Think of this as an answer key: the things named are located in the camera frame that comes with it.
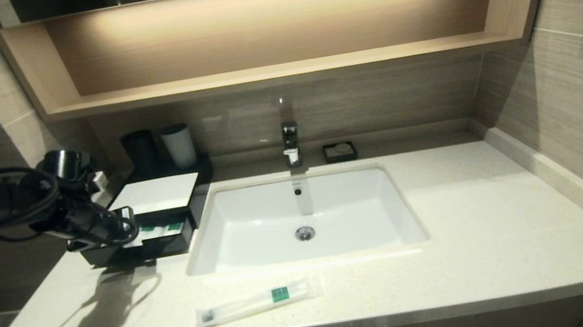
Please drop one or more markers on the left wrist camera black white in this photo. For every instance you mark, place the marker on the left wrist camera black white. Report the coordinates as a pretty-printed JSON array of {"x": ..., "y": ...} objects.
[{"x": 65, "y": 164}]

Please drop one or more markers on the wooden wall shelf niche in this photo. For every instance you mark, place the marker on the wooden wall shelf niche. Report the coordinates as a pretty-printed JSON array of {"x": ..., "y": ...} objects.
[{"x": 275, "y": 73}]

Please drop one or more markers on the round soap bar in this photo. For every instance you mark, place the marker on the round soap bar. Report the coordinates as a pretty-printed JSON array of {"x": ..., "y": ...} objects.
[{"x": 340, "y": 149}]

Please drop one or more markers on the white sink basin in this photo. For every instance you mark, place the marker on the white sink basin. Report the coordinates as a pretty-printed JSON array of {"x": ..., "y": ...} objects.
[{"x": 256, "y": 235}]

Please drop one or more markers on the black cup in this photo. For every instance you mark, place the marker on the black cup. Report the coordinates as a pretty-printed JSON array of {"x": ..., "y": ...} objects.
[{"x": 139, "y": 150}]

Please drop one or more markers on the black soap dish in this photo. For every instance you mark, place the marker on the black soap dish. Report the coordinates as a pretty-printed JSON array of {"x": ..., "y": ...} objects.
[{"x": 329, "y": 160}]

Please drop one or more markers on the chrome sink drain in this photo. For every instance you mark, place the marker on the chrome sink drain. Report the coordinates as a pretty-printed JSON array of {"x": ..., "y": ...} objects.
[{"x": 305, "y": 233}]

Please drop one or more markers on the black box drawer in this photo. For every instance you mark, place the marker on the black box drawer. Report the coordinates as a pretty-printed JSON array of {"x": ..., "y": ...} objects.
[{"x": 162, "y": 247}]

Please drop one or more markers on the grey white cup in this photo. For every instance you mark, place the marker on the grey white cup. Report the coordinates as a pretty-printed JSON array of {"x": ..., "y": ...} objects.
[{"x": 179, "y": 146}]

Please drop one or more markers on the black box white lid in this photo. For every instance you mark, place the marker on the black box white lid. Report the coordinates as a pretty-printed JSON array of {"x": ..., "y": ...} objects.
[{"x": 164, "y": 192}]

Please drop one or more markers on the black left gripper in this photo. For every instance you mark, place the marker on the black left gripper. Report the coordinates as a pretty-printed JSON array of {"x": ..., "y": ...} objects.
[{"x": 73, "y": 220}]

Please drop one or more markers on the packaged toothbrush green label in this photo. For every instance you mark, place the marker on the packaged toothbrush green label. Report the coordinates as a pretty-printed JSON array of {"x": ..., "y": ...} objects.
[{"x": 256, "y": 301}]

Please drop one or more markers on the chrome faucet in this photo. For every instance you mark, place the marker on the chrome faucet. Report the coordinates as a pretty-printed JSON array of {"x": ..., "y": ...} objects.
[{"x": 290, "y": 135}]

